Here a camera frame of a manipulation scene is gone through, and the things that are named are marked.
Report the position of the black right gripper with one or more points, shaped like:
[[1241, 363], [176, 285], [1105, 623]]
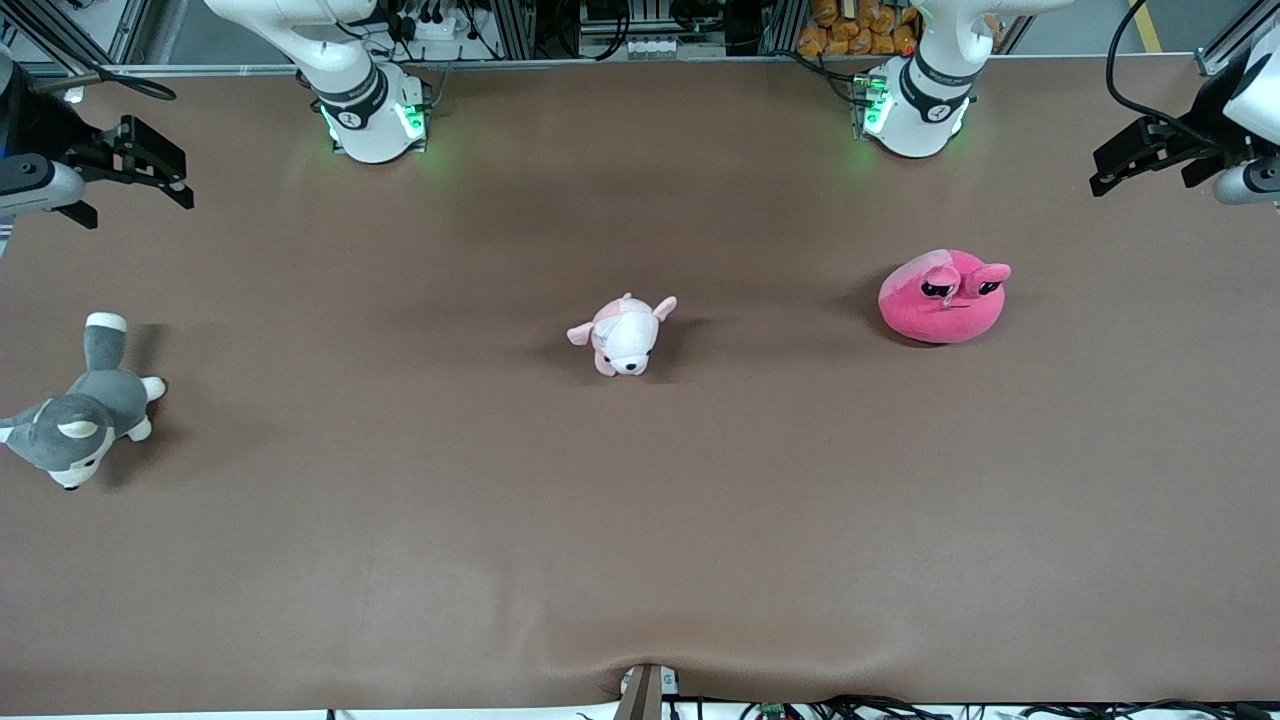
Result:
[[40, 128]]

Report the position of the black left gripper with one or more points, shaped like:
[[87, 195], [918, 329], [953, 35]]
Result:
[[1208, 117]]

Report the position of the pink round plush toy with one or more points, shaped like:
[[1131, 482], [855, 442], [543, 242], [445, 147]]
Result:
[[940, 315]]

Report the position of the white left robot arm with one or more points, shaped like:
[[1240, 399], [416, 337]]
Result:
[[915, 115]]

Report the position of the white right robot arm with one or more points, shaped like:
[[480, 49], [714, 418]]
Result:
[[370, 125]]

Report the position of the grey white husky plush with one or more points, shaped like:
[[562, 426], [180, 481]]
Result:
[[95, 405]]

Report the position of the orange packaged goods pile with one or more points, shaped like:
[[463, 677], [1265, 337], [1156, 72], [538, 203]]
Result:
[[850, 35]]

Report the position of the white power strip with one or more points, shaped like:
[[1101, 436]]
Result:
[[445, 28]]

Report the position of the white terminal block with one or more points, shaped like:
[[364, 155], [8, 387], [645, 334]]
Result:
[[660, 47]]

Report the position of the white pink plush pig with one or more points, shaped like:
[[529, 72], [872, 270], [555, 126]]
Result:
[[625, 338]]

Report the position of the aluminium frame profile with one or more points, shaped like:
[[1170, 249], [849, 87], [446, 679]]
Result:
[[1225, 55], [130, 30]]

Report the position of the metal clamp bracket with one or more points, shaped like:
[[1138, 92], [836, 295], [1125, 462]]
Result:
[[642, 695]]

